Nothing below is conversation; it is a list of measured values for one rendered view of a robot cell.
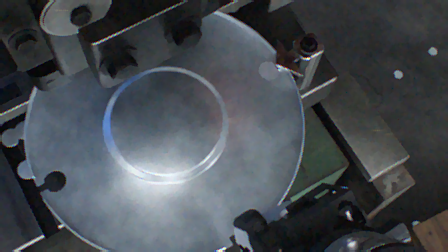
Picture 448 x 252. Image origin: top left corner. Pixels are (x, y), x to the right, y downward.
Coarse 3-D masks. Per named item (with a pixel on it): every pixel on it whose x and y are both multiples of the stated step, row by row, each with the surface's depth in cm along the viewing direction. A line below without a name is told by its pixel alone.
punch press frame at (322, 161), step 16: (304, 112) 80; (320, 128) 80; (304, 144) 79; (320, 144) 79; (336, 144) 79; (304, 160) 78; (320, 160) 78; (336, 160) 78; (304, 176) 77; (320, 176) 77; (336, 176) 82; (288, 192) 76; (304, 192) 79; (80, 240) 73
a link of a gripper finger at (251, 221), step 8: (240, 216) 51; (248, 216) 50; (256, 216) 50; (240, 224) 52; (248, 224) 48; (256, 224) 48; (264, 224) 50; (248, 232) 50; (256, 232) 48; (264, 232) 48
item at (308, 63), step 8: (296, 40) 67; (304, 40) 67; (312, 40) 67; (296, 48) 67; (304, 48) 67; (312, 48) 67; (320, 48) 67; (304, 56) 67; (312, 56) 67; (320, 56) 68; (296, 64) 69; (304, 64) 68; (312, 64) 69; (304, 72) 70; (312, 72) 71; (296, 80) 72; (304, 80) 72
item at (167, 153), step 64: (192, 64) 67; (256, 64) 67; (64, 128) 64; (128, 128) 63; (192, 128) 64; (256, 128) 65; (64, 192) 61; (128, 192) 62; (192, 192) 62; (256, 192) 62
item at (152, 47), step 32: (32, 0) 43; (64, 0) 42; (96, 0) 44; (128, 0) 47; (160, 0) 47; (192, 0) 48; (64, 32) 46; (96, 32) 46; (128, 32) 47; (160, 32) 50; (192, 32) 50; (64, 64) 52; (96, 64) 49; (128, 64) 49
